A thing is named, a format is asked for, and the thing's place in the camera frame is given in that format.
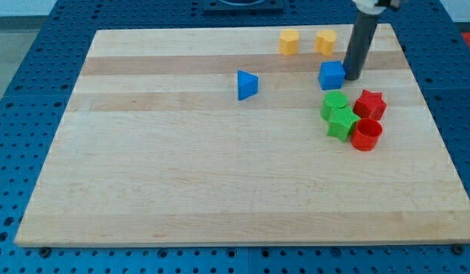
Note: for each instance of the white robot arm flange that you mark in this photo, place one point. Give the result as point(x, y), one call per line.
point(376, 7)

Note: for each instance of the green star block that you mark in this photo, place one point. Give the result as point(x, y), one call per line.
point(341, 123)

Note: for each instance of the red star block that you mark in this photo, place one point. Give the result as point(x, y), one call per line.
point(370, 105)

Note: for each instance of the wooden board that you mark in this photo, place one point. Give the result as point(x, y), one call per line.
point(155, 150)

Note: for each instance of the blue triangle block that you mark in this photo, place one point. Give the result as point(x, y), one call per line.
point(247, 84)

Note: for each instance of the green cylinder block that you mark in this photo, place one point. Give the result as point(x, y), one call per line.
point(332, 100)

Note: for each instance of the yellow pentagon block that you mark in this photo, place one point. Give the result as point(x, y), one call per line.
point(288, 42)

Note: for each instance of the blue cube block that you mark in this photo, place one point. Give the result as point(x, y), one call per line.
point(331, 75)

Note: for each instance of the red cylinder block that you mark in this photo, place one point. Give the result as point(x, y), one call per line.
point(366, 134)

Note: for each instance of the yellow heart block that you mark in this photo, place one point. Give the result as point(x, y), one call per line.
point(325, 41)

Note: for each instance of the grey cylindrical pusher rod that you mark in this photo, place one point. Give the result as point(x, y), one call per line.
point(360, 41)

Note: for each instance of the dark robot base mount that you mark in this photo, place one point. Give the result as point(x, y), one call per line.
point(216, 6)

